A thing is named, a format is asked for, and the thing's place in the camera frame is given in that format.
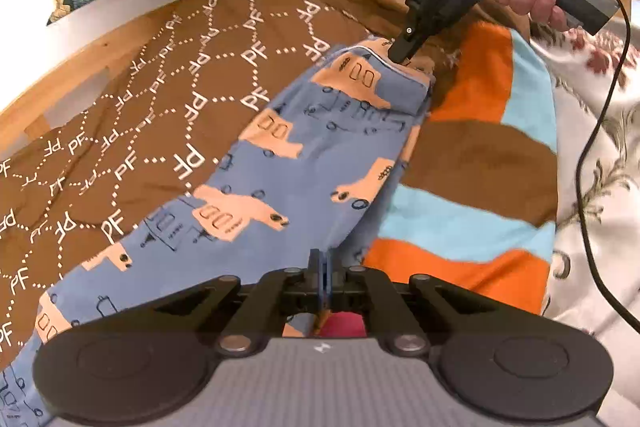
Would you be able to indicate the blue printed pants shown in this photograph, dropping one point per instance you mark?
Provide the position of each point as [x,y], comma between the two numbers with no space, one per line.
[300,157]

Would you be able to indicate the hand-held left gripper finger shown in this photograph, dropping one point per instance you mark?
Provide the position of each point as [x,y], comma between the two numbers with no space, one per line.
[328,279]
[316,279]

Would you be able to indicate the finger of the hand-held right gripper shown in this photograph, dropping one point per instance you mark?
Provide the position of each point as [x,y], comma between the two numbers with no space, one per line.
[402,49]

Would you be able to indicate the brown orange striped blanket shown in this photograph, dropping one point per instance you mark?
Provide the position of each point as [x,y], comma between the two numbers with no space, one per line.
[125,107]

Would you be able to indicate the white floral bed sheet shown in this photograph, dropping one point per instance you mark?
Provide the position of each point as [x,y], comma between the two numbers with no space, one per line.
[625,207]

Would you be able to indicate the wooden bed frame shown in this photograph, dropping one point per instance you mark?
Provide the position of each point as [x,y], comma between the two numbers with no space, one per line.
[75,52]

